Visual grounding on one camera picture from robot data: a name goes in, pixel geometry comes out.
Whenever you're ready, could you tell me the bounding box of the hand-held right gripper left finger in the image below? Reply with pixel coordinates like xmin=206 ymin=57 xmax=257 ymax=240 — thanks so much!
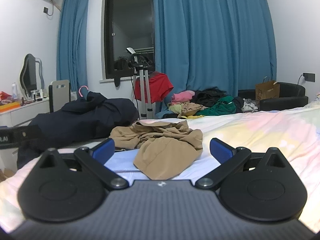
xmin=37 ymin=138 xmax=130 ymax=190

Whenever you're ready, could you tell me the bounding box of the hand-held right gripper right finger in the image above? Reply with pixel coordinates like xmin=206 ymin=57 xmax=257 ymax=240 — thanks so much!
xmin=194 ymin=138 xmax=288 ymax=190

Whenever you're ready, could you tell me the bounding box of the khaki t-shirt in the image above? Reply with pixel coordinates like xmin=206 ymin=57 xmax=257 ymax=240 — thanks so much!
xmin=109 ymin=120 xmax=203 ymax=180

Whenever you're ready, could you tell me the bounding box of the pink clothes hanger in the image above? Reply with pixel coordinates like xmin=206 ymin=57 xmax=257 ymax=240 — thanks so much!
xmin=78 ymin=85 xmax=90 ymax=98

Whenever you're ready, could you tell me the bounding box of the white desk with clutter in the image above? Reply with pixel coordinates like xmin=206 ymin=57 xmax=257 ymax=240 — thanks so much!
xmin=0 ymin=97 xmax=50 ymax=128

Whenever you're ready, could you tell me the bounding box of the orange box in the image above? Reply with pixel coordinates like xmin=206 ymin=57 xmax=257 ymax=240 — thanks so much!
xmin=0 ymin=102 xmax=20 ymax=112

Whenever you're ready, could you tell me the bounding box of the dark navy coat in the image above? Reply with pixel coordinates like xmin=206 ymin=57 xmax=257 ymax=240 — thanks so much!
xmin=17 ymin=91 xmax=139 ymax=169

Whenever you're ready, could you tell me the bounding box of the green garment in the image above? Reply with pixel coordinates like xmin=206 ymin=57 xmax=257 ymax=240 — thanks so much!
xmin=200 ymin=95 xmax=237 ymax=117

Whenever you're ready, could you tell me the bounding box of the pastel bed sheet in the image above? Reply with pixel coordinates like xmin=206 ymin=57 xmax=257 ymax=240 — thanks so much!
xmin=0 ymin=102 xmax=320 ymax=233

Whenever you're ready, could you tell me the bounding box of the tan garment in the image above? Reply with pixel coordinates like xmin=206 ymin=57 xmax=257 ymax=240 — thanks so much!
xmin=179 ymin=102 xmax=208 ymax=118

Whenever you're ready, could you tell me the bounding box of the grey chair back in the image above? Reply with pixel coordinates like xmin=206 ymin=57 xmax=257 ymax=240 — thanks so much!
xmin=48 ymin=79 xmax=71 ymax=113

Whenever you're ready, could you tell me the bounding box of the wavy framed mirror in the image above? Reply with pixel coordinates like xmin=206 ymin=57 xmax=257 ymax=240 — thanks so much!
xmin=19 ymin=54 xmax=45 ymax=97

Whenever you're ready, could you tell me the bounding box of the pink garment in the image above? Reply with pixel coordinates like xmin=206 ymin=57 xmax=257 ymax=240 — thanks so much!
xmin=171 ymin=91 xmax=195 ymax=103

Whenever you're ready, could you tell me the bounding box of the brown paper bag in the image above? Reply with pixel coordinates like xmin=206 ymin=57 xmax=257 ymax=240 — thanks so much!
xmin=255 ymin=76 xmax=280 ymax=101

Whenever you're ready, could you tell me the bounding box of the red garment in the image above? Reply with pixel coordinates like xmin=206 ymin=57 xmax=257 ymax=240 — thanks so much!
xmin=134 ymin=72 xmax=174 ymax=103

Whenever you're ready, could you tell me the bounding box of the black hanging bag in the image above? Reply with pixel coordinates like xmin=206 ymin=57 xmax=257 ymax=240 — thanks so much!
xmin=114 ymin=56 xmax=133 ymax=88

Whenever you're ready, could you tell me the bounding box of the black armchair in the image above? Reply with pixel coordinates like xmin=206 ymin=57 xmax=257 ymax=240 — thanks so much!
xmin=237 ymin=82 xmax=308 ymax=112

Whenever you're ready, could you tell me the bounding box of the narrow blue curtain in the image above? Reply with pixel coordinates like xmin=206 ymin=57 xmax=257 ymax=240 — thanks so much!
xmin=56 ymin=0 xmax=91 ymax=92

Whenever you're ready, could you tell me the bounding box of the wide blue curtain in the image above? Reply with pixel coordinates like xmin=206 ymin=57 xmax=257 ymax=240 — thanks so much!
xmin=152 ymin=0 xmax=278 ymax=119

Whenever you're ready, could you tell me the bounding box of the dark window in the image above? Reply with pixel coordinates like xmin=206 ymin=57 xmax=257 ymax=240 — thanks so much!
xmin=104 ymin=0 xmax=156 ymax=80

